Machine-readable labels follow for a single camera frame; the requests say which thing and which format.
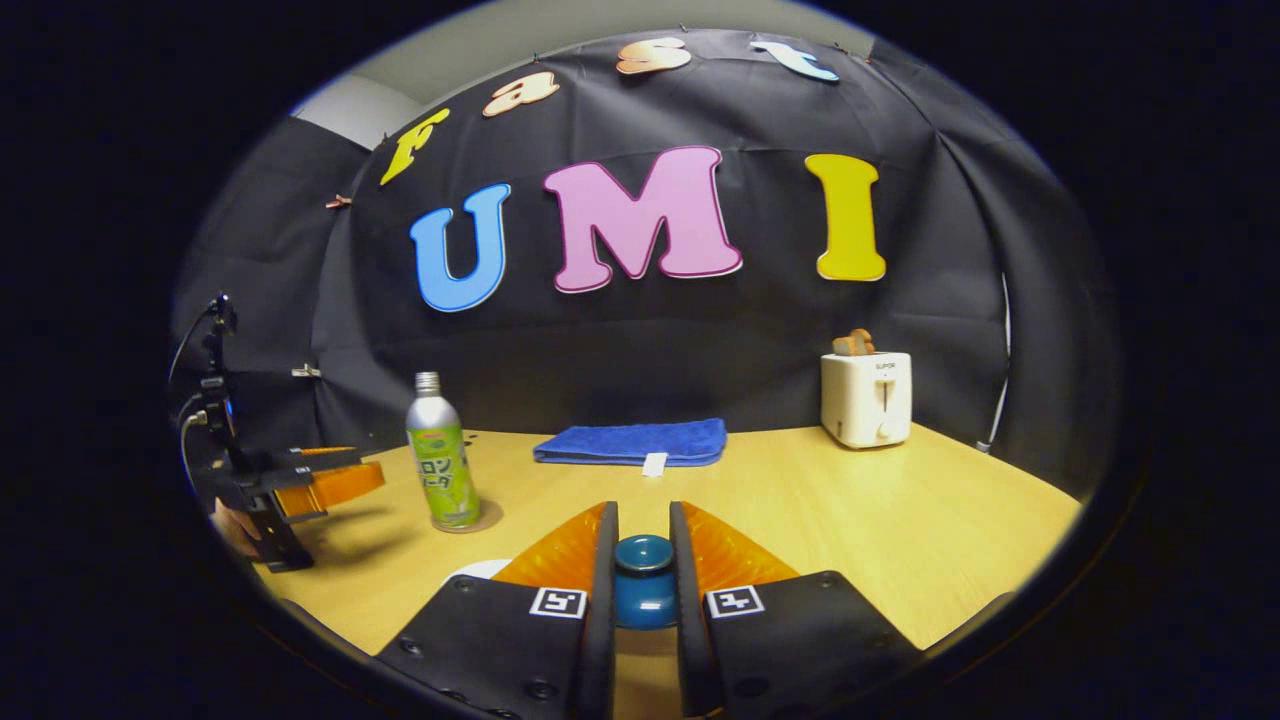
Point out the toast slice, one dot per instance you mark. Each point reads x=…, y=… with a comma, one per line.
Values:
x=853, y=344

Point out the black backdrop cloth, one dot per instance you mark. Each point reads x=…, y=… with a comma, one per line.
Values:
x=700, y=340

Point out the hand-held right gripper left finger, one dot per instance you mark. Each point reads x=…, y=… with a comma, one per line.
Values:
x=600, y=620

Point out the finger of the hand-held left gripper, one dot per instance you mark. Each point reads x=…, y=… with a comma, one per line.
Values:
x=310, y=460
x=340, y=485

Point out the round brown coaster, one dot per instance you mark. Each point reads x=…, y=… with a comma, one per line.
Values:
x=491, y=516

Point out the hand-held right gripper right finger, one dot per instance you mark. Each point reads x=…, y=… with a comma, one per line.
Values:
x=688, y=620

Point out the silver green water bottle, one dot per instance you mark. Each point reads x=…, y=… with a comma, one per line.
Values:
x=440, y=470

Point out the white toaster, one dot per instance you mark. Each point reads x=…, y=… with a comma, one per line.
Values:
x=865, y=400

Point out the folded blue towel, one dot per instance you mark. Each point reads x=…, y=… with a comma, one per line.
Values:
x=630, y=440

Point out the metal clip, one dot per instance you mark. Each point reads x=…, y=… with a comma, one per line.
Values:
x=306, y=371

